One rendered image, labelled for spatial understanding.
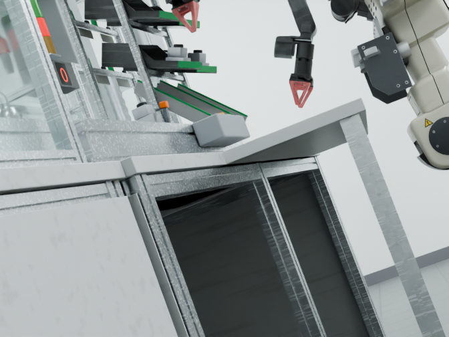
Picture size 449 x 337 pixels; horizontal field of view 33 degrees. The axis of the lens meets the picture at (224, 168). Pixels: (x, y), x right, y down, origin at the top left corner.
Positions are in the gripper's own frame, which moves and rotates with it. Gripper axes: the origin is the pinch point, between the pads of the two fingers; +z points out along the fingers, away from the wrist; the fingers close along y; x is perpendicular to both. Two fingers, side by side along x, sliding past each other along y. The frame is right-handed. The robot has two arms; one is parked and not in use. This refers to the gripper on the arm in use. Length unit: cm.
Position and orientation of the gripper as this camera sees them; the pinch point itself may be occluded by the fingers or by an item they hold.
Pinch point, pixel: (192, 29)
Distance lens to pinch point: 210.2
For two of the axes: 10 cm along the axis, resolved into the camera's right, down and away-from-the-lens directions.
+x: 8.9, -3.4, -3.2
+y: -3.3, 0.2, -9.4
